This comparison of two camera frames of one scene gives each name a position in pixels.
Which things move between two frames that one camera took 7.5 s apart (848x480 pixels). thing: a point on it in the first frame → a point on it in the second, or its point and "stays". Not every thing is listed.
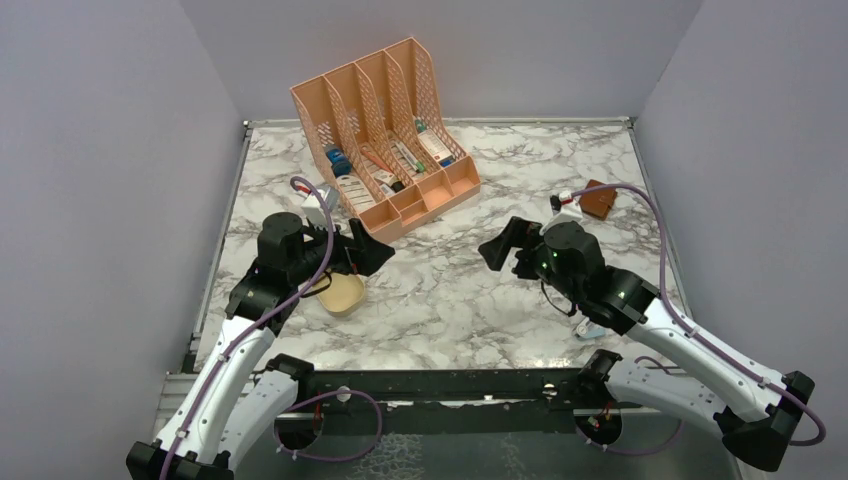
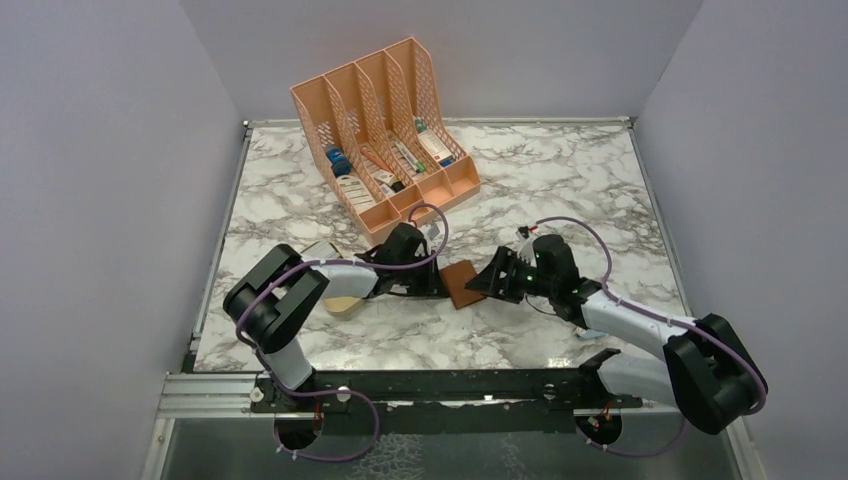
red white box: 435,146 stays
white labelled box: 356,192 stays
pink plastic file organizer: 379,136 stays
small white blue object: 588,330 stays
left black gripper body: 316,250 → 418,279
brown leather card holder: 598,203 → 456,277
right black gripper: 516,233 → 489,282
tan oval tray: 344,296 stays
